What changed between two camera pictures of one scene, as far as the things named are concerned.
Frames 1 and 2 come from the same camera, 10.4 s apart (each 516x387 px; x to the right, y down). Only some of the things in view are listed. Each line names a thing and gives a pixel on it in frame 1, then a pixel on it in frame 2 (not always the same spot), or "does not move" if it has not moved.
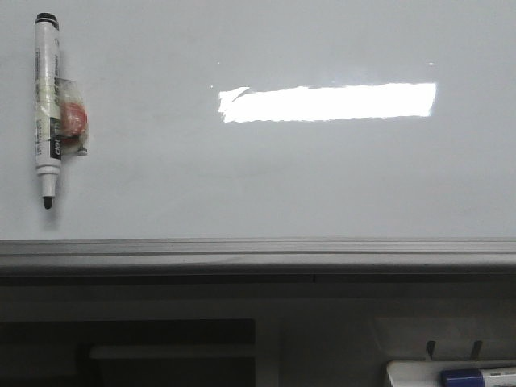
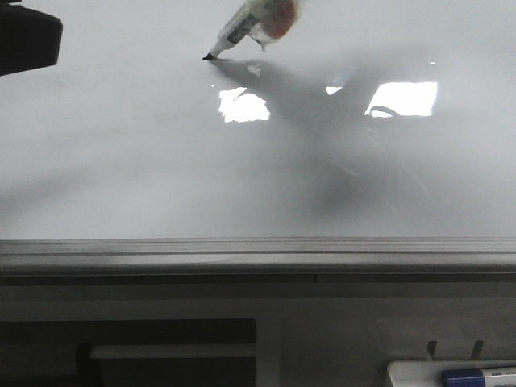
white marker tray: (430, 373) does not move
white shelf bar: (172, 352) does not move
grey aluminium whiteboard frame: (253, 261) does not move
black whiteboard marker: (47, 98) -> (243, 24)
